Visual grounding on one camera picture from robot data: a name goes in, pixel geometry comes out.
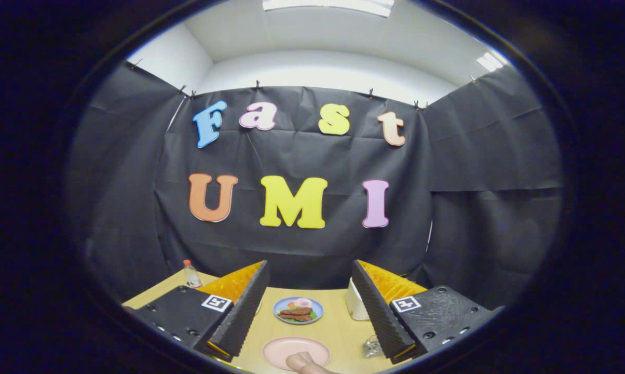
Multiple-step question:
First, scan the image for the row of black cloth clips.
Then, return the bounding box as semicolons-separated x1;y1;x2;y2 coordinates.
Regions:
131;58;477;111

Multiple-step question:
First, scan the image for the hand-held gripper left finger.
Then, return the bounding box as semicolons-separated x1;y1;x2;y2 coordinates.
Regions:
131;260;270;363

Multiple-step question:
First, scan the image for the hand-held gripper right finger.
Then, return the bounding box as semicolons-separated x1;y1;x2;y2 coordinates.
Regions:
350;260;495;365

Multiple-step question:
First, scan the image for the blue plate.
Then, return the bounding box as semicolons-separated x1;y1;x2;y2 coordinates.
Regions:
273;297;324;325

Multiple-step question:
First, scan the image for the long ceiling light panel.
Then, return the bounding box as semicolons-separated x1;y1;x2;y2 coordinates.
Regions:
262;0;395;18

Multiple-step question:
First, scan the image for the pink plate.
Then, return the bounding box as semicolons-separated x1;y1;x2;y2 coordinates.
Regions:
262;337;331;371

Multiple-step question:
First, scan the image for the metal wire basket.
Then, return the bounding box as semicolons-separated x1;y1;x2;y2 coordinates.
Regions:
363;335;385;359

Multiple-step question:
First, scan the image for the cream toaster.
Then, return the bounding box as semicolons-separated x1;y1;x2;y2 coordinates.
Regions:
345;277;370;321

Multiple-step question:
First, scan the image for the clear water bottle red label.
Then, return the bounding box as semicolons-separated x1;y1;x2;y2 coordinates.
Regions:
183;259;203;289

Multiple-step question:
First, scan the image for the small ceiling light panel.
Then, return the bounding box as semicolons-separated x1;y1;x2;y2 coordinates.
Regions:
476;52;504;72

